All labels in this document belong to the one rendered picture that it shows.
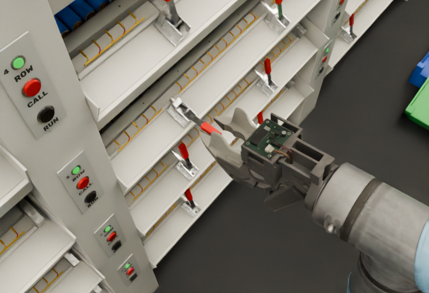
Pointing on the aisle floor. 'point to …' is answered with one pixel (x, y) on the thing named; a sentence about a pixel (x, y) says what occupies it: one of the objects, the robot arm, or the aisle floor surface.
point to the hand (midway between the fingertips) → (214, 132)
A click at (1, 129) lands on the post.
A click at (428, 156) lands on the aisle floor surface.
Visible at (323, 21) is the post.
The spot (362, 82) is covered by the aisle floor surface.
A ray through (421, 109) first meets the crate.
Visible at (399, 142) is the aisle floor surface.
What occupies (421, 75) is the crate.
